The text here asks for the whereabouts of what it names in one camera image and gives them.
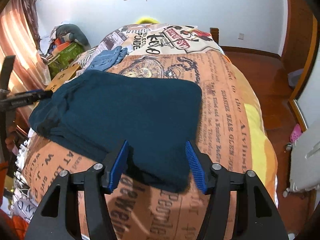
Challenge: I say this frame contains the white printed clothes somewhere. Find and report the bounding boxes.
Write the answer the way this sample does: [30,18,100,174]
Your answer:
[9,170,42,224]

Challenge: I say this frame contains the person's left hand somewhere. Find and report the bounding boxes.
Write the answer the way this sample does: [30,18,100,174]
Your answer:
[5,125,17,152]

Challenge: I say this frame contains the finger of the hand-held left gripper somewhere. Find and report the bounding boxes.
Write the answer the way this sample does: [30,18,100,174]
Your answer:
[0,89,54,111]

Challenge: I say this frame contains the wooden bed side board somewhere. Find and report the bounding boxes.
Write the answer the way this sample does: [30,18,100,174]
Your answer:
[44,64,81,92]

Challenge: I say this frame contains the green patterned storage bag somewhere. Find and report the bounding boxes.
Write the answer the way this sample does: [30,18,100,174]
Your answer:
[47,42,85,78]

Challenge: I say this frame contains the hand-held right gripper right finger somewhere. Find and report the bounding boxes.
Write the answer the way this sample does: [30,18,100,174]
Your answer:
[185,140,290,240]

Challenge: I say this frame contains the brown wooden door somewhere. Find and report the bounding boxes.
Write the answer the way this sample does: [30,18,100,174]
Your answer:
[281,0,318,63]

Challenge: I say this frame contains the pink clog shoes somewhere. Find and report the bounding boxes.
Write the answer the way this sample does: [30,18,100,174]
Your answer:
[289,123,303,142]

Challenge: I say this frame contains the striped bedsheet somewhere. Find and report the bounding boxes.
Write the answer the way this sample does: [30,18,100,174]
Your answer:
[74,47,101,68]

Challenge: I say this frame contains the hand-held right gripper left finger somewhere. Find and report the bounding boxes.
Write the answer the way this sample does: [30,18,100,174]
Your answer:
[24,139,130,240]

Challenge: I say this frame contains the wooden bedpost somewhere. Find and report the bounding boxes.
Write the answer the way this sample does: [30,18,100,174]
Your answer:
[210,27,220,46]

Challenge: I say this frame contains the blue jeans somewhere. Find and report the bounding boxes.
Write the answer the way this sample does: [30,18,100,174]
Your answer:
[87,46,129,72]

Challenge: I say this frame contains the dark blue pants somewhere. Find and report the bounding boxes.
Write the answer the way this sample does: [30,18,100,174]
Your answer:
[28,69,203,193]

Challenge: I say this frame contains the yellow curved headrest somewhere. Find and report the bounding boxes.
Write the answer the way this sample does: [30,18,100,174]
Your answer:
[136,16,161,25]

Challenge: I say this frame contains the printed blanket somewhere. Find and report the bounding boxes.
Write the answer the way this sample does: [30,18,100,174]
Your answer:
[15,23,278,240]

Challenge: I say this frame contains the grey waste bin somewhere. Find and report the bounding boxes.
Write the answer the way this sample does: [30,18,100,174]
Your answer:
[287,69,305,88]

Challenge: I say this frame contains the orange striped curtain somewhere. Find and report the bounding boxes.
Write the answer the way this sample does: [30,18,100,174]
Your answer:
[0,0,50,92]

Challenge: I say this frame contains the white plastic cart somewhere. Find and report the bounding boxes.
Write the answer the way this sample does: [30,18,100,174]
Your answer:
[283,122,320,198]

